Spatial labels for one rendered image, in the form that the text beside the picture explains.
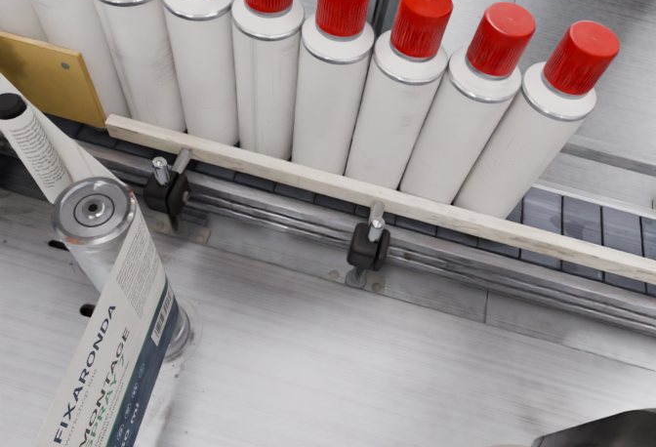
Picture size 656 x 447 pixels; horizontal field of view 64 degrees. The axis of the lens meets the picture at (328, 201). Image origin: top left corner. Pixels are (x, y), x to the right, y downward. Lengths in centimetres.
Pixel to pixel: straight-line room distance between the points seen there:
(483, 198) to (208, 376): 26
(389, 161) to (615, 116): 38
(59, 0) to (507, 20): 30
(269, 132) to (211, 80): 6
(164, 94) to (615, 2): 68
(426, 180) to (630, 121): 36
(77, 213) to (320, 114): 20
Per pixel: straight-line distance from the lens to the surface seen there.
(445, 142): 40
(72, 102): 51
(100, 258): 27
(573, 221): 55
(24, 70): 51
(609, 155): 50
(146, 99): 47
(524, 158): 41
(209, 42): 40
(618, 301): 54
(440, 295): 52
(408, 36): 35
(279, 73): 40
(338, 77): 37
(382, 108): 38
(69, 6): 44
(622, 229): 57
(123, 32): 43
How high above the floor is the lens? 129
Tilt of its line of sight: 58 degrees down
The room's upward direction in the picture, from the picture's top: 11 degrees clockwise
